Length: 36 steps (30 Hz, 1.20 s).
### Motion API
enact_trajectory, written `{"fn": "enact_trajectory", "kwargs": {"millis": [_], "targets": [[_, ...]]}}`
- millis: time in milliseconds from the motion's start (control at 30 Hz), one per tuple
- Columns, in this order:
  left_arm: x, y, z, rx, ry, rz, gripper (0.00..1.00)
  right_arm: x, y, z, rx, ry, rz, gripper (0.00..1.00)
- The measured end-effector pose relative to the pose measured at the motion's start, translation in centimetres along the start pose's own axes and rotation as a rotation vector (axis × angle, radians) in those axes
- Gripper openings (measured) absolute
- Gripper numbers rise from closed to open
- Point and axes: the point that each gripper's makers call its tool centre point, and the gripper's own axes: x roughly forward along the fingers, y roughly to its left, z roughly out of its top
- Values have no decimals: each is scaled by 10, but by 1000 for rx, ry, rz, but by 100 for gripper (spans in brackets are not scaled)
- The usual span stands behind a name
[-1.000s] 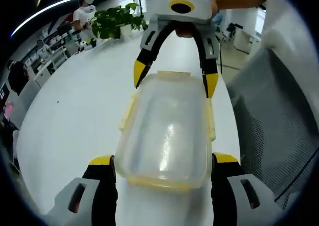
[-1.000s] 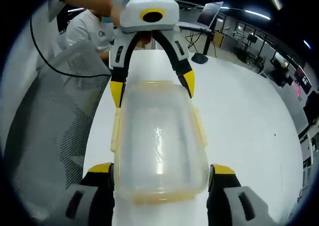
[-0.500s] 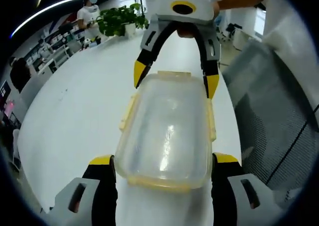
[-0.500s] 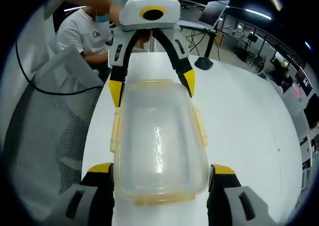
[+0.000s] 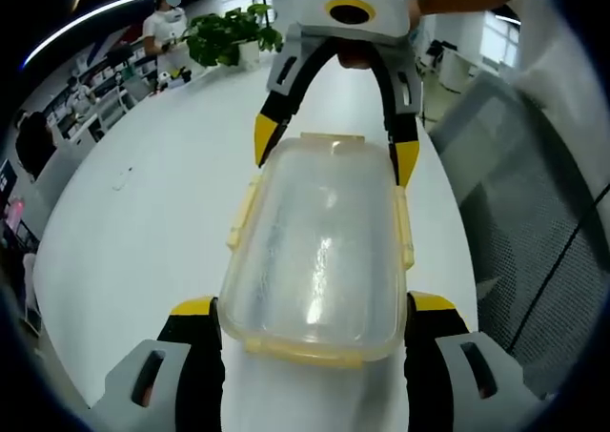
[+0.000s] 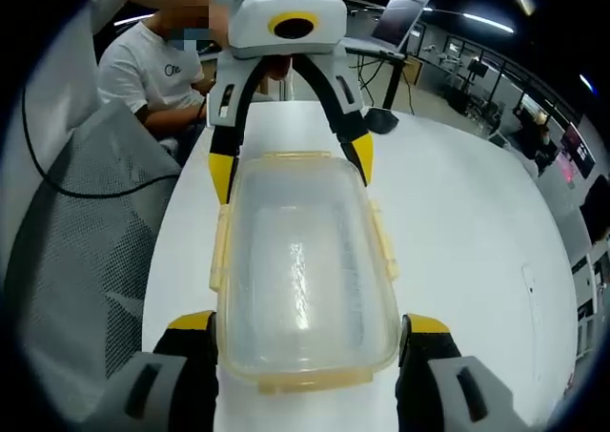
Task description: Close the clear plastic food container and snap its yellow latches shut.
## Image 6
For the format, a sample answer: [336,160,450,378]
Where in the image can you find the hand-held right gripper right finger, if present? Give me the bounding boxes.
[395,312,520,432]

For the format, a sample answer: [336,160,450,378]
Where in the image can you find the curved ceiling light strip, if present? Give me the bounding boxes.
[426,6,517,35]

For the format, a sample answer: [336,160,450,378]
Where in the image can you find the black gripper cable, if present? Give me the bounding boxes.
[17,82,183,198]

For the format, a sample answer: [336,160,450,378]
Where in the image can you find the dark screen on stand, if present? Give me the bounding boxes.
[468,56,491,99]

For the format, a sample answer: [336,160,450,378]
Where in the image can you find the small black round object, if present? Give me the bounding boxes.
[363,108,399,135]

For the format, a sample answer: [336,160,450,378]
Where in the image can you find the red-lit monitor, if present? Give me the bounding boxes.
[559,120,598,181]

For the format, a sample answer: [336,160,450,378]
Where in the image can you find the black-legged standing desk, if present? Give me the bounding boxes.
[343,34,421,114]

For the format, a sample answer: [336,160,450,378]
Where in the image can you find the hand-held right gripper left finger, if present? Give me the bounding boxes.
[107,310,219,432]

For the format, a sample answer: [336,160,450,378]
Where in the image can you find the open silver laptop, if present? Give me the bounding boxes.
[370,0,433,52]

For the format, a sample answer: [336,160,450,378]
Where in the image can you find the clear plastic buckle container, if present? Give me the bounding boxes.
[209,149,401,396]

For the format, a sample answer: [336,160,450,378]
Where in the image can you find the grey mesh office chair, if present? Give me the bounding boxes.
[0,100,186,407]

